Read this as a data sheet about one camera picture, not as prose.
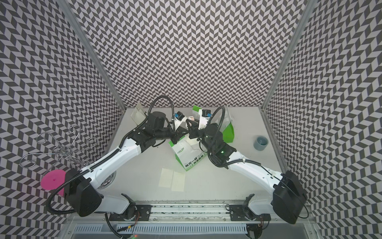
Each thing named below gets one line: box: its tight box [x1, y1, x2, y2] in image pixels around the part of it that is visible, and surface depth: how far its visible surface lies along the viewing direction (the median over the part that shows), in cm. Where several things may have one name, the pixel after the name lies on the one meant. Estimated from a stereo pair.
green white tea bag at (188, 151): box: [168, 133, 208, 172], surface depth 79 cm
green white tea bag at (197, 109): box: [192, 105, 203, 116], surface depth 88 cm
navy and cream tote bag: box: [130, 102, 147, 126], surface depth 88 cm
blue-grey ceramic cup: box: [253, 135, 270, 151], surface depth 96 cm
